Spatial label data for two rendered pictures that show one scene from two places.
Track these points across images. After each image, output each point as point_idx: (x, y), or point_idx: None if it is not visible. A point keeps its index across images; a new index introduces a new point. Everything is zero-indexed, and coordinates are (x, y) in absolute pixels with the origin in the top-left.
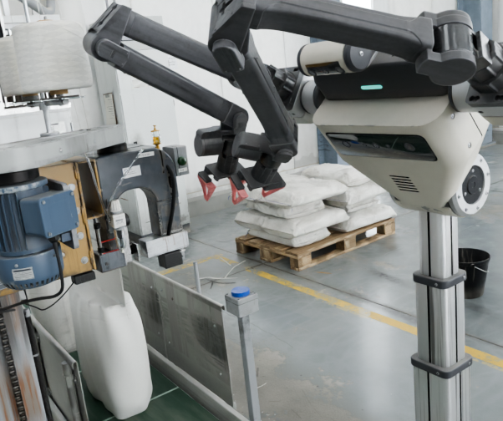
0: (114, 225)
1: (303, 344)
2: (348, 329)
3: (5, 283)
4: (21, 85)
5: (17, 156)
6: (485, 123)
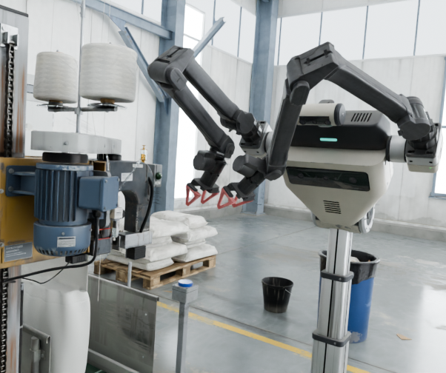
0: (114, 216)
1: (169, 344)
2: (201, 333)
3: (45, 249)
4: (83, 89)
5: (87, 141)
6: (392, 172)
